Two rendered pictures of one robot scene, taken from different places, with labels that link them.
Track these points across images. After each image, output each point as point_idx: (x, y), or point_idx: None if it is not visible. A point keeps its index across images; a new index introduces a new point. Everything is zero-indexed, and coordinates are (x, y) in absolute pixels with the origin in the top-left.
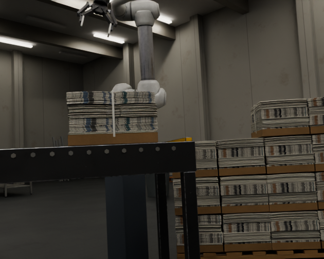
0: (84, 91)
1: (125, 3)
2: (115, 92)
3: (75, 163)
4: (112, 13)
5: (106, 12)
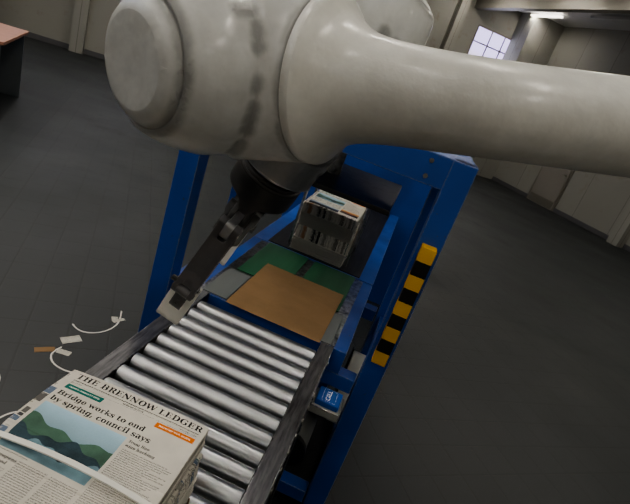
0: (46, 389)
1: (626, 177)
2: None
3: None
4: (207, 237)
5: (213, 226)
